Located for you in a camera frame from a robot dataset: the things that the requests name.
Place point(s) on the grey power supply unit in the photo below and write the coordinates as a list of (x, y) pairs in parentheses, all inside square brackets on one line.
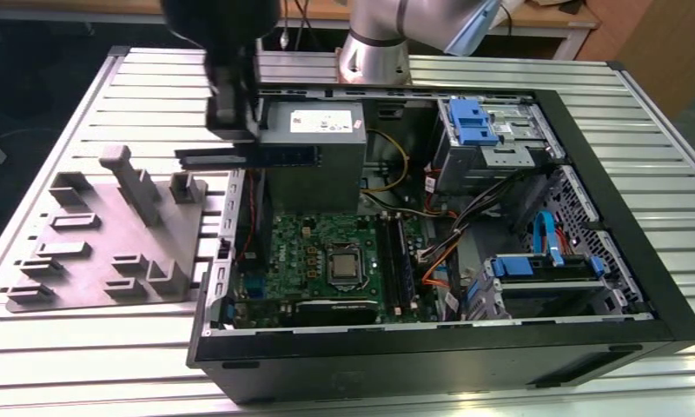
[(312, 187)]

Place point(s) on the white power supply label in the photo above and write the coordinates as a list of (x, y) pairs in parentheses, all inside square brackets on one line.
[(319, 121)]

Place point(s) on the black PC case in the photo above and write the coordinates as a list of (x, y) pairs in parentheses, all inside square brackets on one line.
[(382, 373)]

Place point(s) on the green RAM stick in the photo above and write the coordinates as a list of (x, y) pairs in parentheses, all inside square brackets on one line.
[(290, 156)]

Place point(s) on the wooden desk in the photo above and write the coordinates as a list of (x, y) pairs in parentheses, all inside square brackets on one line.
[(550, 17)]

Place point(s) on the black graphics card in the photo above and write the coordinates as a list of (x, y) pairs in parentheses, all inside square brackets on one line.
[(336, 310)]

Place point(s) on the hard disk in blue carrier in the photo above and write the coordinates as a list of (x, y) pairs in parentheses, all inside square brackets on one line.
[(513, 266)]

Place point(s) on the grey metal drive cage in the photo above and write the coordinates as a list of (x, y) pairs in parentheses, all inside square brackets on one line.
[(510, 156)]

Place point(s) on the grey parts rack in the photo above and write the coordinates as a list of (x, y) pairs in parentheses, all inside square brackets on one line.
[(104, 234)]

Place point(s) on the blue plastic drive carrier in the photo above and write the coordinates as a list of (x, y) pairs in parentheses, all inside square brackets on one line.
[(469, 126)]

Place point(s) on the wooden cabinet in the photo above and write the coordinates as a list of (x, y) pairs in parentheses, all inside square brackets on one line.
[(661, 43)]

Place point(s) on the grey disk bay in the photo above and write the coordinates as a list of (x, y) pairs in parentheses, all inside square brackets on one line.
[(486, 304)]

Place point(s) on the silver CPU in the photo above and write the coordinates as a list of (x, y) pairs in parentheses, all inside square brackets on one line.
[(346, 265)]

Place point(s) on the black CPU socket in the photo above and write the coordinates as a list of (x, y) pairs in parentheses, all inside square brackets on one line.
[(346, 246)]

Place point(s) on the green motherboard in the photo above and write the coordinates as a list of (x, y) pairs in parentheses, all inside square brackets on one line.
[(292, 269)]

